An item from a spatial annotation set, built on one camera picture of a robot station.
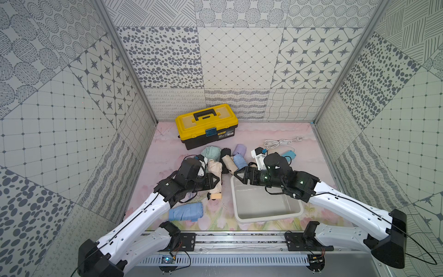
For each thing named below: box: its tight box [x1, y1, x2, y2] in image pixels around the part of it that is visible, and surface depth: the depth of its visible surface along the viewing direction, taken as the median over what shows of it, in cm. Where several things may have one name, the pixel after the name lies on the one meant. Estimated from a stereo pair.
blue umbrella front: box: [168, 202, 204, 223], surface depth 81 cm
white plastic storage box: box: [230, 175, 304, 224], surface depth 78 cm
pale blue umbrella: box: [233, 152, 249, 171], surface depth 95 cm
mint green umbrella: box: [200, 145, 222, 162], surface depth 101 cm
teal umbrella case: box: [281, 150, 296, 160], surface depth 104 cm
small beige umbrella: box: [221, 154, 239, 175], surface depth 94 cm
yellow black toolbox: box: [175, 103, 239, 151], surface depth 101 cm
